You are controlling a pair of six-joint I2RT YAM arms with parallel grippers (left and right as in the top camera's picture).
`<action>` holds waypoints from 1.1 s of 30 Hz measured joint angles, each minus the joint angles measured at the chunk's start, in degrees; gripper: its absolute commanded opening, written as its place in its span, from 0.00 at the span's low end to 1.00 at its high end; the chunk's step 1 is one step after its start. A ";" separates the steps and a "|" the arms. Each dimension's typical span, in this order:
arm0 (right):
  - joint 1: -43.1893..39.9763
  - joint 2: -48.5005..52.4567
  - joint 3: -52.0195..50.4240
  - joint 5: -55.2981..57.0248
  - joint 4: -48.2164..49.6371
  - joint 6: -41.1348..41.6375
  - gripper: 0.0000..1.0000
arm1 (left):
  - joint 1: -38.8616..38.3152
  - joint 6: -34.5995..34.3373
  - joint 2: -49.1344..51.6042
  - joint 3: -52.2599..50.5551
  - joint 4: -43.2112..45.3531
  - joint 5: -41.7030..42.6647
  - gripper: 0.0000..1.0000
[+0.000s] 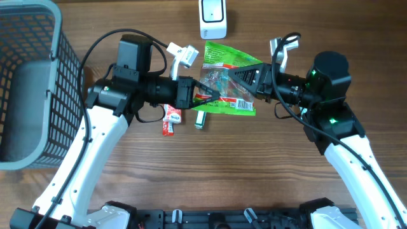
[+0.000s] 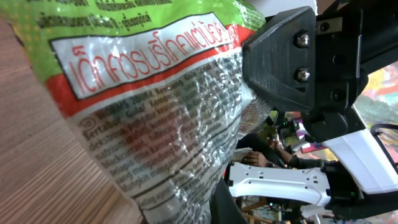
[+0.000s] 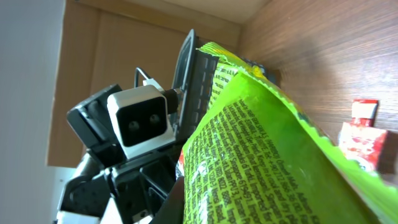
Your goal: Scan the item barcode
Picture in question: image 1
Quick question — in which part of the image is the green snack bag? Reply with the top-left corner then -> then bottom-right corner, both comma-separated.
195,41 -> 261,116

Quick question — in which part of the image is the red tissue packet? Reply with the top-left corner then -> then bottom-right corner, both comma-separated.
163,104 -> 182,124

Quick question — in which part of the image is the red stick sachet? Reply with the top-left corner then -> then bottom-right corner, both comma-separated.
163,121 -> 174,136

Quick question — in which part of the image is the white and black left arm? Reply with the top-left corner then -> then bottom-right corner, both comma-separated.
10,29 -> 220,228

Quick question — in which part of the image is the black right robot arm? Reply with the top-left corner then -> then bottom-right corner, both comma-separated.
228,51 -> 406,228

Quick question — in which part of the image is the white barcode scanner box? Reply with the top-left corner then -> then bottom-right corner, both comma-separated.
198,0 -> 227,40

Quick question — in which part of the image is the grey plastic mesh basket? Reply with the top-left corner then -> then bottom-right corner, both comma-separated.
1,1 -> 85,170

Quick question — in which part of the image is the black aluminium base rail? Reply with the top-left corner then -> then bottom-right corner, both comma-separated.
135,208 -> 312,229

